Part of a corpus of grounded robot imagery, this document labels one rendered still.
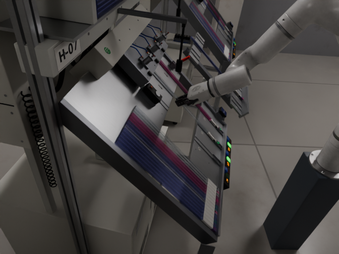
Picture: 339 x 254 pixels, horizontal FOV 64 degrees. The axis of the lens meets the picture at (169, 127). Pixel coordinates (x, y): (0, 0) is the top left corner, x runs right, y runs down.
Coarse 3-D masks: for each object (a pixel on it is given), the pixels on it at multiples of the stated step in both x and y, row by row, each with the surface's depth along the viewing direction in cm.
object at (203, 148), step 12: (204, 108) 140; (204, 120) 134; (216, 120) 146; (204, 132) 129; (216, 132) 139; (192, 144) 117; (204, 144) 124; (216, 144) 132; (192, 156) 112; (204, 156) 119; (216, 156) 128; (204, 168) 115; (216, 168) 123; (216, 180) 118
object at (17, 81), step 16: (0, 0) 63; (0, 16) 64; (0, 32) 64; (0, 48) 65; (0, 64) 67; (16, 64) 72; (0, 80) 71; (16, 80) 73; (64, 80) 97; (0, 96) 74; (16, 96) 74; (0, 112) 78; (16, 112) 77; (0, 128) 83; (16, 128) 81; (16, 144) 86; (32, 144) 86; (32, 160) 91; (48, 192) 104; (48, 208) 109
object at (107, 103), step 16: (80, 80) 82; (96, 80) 87; (112, 80) 94; (128, 80) 100; (64, 96) 75; (80, 96) 79; (96, 96) 84; (112, 96) 90; (128, 96) 96; (80, 112) 76; (96, 112) 81; (112, 112) 87; (128, 112) 92; (144, 112) 99; (160, 112) 108; (112, 128) 84; (160, 128) 103
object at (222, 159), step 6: (222, 138) 141; (222, 144) 137; (222, 150) 133; (222, 156) 129; (222, 162) 126; (222, 168) 123; (222, 174) 120; (222, 180) 118; (222, 186) 115; (222, 192) 113; (216, 228) 100; (216, 234) 98
